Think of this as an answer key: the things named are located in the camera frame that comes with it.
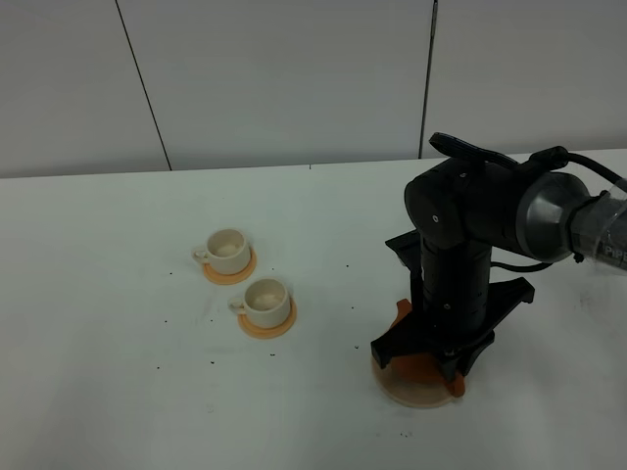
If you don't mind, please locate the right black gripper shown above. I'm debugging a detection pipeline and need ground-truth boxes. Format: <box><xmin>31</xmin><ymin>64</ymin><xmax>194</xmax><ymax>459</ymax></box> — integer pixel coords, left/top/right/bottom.
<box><xmin>370</xmin><ymin>239</ymin><xmax>535</xmax><ymax>378</ymax></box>

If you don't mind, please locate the brown clay teapot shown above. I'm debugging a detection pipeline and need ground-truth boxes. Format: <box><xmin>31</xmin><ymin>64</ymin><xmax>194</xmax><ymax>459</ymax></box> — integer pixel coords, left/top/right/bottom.
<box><xmin>389</xmin><ymin>298</ymin><xmax>466</xmax><ymax>399</ymax></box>

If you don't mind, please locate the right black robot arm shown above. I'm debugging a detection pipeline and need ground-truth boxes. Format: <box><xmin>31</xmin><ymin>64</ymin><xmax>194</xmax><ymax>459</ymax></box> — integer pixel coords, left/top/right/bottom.
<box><xmin>371</xmin><ymin>133</ymin><xmax>626</xmax><ymax>382</ymax></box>

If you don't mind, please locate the beige round teapot tray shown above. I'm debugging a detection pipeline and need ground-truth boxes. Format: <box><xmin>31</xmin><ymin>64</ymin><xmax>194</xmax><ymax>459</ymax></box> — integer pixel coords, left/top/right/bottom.
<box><xmin>370</xmin><ymin>358</ymin><xmax>455</xmax><ymax>408</ymax></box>

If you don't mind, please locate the near white teacup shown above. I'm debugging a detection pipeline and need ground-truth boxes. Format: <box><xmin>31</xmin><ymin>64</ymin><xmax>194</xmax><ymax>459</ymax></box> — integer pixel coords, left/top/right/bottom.
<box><xmin>227</xmin><ymin>277</ymin><xmax>291</xmax><ymax>329</ymax></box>

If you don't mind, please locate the white teacup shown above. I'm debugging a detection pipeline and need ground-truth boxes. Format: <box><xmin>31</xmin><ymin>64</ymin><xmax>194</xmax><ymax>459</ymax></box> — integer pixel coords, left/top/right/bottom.
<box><xmin>192</xmin><ymin>228</ymin><xmax>252</xmax><ymax>275</ymax></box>
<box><xmin>227</xmin><ymin>277</ymin><xmax>291</xmax><ymax>329</ymax></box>

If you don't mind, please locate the near orange coaster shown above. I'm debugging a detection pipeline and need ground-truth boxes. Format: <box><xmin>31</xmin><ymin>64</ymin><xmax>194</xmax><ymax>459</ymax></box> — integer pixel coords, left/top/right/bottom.
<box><xmin>237</xmin><ymin>298</ymin><xmax>298</xmax><ymax>340</ymax></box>

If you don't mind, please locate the orange coaster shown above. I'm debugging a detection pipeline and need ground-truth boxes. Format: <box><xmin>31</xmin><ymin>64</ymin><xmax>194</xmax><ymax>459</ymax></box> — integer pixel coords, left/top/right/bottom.
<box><xmin>237</xmin><ymin>298</ymin><xmax>298</xmax><ymax>340</ymax></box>
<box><xmin>202</xmin><ymin>248</ymin><xmax>258</xmax><ymax>286</ymax></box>

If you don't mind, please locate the far white teacup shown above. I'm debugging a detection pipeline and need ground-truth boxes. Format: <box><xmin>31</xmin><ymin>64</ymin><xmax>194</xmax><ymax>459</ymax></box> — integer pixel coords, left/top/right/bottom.
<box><xmin>192</xmin><ymin>228</ymin><xmax>252</xmax><ymax>275</ymax></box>

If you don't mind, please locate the far orange coaster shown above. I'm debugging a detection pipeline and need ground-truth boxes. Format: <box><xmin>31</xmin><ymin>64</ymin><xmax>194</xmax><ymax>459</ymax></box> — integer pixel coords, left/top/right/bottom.
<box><xmin>202</xmin><ymin>248</ymin><xmax>258</xmax><ymax>286</ymax></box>

